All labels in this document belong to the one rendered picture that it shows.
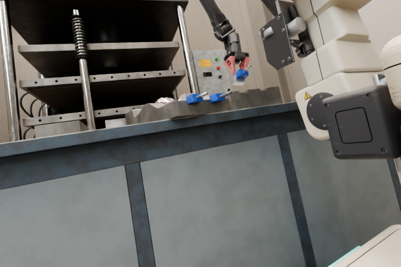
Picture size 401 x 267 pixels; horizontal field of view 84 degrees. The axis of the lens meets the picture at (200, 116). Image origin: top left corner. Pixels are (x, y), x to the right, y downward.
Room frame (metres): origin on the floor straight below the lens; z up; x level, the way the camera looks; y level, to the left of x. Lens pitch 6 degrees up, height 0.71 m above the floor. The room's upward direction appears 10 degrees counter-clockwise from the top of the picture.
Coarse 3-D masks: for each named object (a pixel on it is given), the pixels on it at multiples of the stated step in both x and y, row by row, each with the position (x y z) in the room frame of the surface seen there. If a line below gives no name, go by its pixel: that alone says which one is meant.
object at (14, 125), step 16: (0, 0) 1.28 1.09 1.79; (0, 16) 1.28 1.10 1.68; (0, 32) 1.28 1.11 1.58; (192, 64) 1.69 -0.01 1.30; (16, 80) 1.33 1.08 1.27; (192, 80) 1.67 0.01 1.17; (16, 96) 1.31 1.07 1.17; (176, 96) 2.33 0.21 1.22; (16, 112) 1.30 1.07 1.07; (48, 112) 1.93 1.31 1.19; (16, 128) 1.30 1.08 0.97
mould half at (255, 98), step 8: (272, 88) 1.02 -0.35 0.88; (232, 96) 0.94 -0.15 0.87; (240, 96) 0.96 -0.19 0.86; (248, 96) 0.97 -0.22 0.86; (256, 96) 0.98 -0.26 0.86; (264, 96) 1.00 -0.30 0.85; (272, 96) 1.01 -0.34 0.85; (280, 96) 1.03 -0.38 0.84; (232, 104) 0.94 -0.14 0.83; (240, 104) 0.96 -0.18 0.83; (248, 104) 0.97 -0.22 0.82; (256, 104) 0.98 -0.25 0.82; (264, 104) 1.00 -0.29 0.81; (272, 104) 1.01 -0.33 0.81
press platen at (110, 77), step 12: (144, 72) 1.62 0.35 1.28; (156, 72) 1.66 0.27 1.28; (168, 72) 1.69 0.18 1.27; (180, 72) 1.72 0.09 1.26; (24, 84) 1.37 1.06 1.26; (36, 84) 1.39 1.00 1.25; (48, 84) 1.41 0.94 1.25; (60, 84) 1.44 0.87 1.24; (72, 84) 1.47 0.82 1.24; (36, 96) 1.58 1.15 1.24; (168, 96) 2.37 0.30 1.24
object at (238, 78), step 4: (248, 68) 0.90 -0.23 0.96; (236, 72) 0.96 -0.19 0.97; (240, 72) 0.93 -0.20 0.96; (244, 72) 0.93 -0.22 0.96; (232, 76) 0.99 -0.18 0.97; (236, 76) 0.96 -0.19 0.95; (240, 76) 0.95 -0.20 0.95; (244, 76) 0.95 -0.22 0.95; (232, 80) 0.99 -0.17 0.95; (236, 80) 0.97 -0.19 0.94; (240, 80) 0.97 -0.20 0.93; (244, 80) 0.98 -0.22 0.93; (232, 84) 0.99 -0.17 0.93; (236, 84) 0.99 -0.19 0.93; (240, 84) 1.00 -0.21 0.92
